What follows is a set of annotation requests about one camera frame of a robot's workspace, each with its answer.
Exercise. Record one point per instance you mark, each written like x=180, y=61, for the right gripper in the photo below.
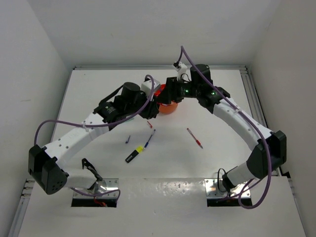
x=170, y=92

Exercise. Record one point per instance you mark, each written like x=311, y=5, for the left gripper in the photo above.
x=151, y=109

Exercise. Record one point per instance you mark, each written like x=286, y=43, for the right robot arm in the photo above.
x=268, y=148

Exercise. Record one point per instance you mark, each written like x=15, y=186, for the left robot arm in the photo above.
x=48, y=164

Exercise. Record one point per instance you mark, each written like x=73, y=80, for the orange round container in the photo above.
x=165, y=108

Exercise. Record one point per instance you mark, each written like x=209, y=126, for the blue pen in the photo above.
x=146, y=144

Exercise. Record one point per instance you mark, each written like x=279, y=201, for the yellow highlighter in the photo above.
x=134, y=154

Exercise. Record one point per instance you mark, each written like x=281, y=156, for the red pen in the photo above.
x=195, y=139

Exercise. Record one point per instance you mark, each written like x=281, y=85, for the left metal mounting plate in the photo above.
x=108, y=188

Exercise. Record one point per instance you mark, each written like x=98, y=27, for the metal mounting plate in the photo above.
x=108, y=188
x=215, y=190

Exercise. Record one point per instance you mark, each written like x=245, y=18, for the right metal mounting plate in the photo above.
x=215, y=190

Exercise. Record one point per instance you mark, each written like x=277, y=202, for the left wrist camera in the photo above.
x=149, y=87

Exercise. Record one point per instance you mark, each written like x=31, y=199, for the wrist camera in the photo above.
x=149, y=87
x=180, y=68

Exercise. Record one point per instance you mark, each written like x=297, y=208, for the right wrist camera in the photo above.
x=180, y=68

